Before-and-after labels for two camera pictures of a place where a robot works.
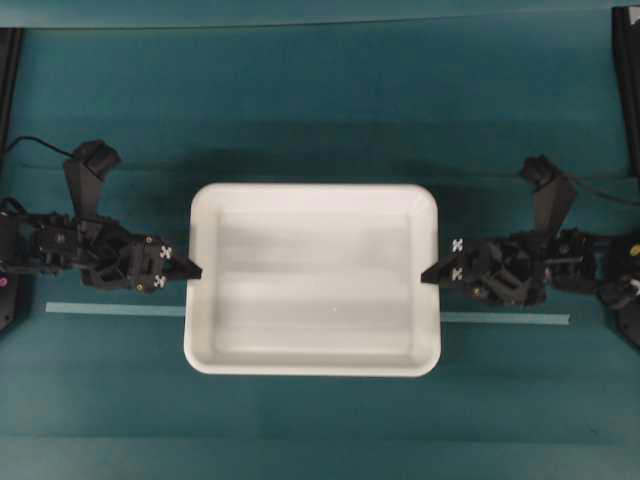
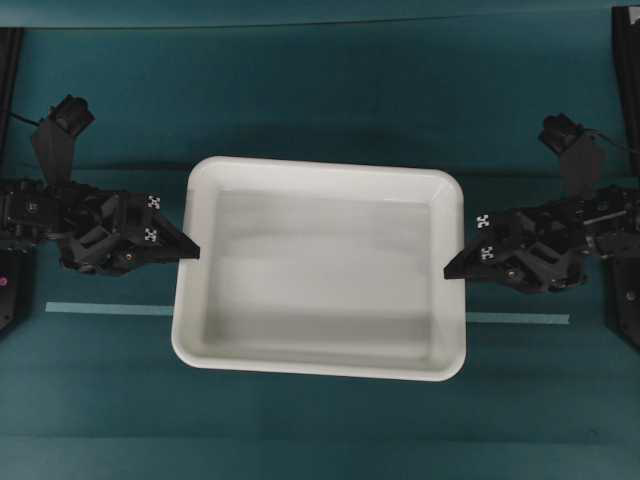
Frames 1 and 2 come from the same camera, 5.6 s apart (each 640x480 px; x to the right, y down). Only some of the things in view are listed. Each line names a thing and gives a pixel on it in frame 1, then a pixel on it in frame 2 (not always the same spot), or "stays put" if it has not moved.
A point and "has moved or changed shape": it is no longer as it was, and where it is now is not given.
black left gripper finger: [182, 267] → [172, 242]
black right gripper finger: [437, 273] → [470, 262]
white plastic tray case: [312, 280] has moved or changed shape
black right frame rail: [627, 34] stays put
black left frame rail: [10, 55] stays put
